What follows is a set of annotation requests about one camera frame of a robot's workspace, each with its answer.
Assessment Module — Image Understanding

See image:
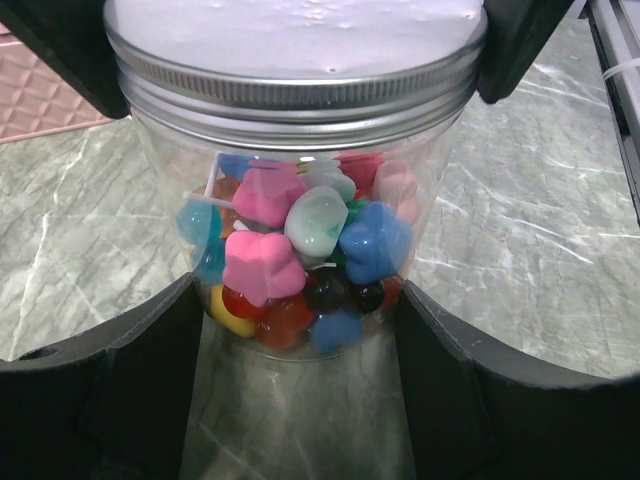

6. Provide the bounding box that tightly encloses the aluminium rail frame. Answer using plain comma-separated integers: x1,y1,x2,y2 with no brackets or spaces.
584,0,639,206

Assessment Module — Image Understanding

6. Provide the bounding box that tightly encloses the clear glass jar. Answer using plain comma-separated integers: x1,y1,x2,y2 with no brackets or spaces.
133,112,459,360

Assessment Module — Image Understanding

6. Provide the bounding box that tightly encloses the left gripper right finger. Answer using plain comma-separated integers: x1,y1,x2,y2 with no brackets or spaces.
394,283,639,479

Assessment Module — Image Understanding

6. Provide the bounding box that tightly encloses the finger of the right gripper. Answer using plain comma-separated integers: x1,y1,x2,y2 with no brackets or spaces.
477,0,572,104
1,0,130,119

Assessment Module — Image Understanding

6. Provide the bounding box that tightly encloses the pink tin of star candies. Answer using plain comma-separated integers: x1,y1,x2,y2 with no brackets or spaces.
0,26,109,143

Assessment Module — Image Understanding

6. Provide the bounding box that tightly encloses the clear round jar lid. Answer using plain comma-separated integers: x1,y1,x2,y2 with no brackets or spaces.
103,1,488,151

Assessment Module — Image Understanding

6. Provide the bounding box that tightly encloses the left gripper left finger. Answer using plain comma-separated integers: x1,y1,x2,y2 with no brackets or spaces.
1,274,203,479

